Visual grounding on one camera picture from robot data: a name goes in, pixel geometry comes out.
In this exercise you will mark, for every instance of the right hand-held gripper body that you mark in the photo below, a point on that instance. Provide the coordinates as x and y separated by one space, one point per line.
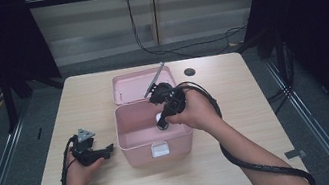
172 99

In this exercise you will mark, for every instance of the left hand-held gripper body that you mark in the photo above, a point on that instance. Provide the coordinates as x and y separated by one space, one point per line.
86 152

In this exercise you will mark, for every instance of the small white bottle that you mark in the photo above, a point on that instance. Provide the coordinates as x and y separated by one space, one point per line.
158 118

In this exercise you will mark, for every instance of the pink storage box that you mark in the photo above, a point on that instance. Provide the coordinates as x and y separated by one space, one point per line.
140 130

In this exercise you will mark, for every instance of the person's left hand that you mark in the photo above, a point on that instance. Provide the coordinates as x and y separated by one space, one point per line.
79 179

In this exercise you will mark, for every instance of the person's right hand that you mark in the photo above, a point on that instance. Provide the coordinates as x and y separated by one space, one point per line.
199 112

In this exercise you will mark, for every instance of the small black tape strip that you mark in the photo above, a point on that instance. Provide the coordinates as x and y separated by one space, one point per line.
39 133

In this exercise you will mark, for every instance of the black metal stand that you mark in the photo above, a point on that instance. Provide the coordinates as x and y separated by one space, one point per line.
9 105

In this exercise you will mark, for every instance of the grey tape piece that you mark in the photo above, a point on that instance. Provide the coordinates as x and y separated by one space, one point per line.
294 154

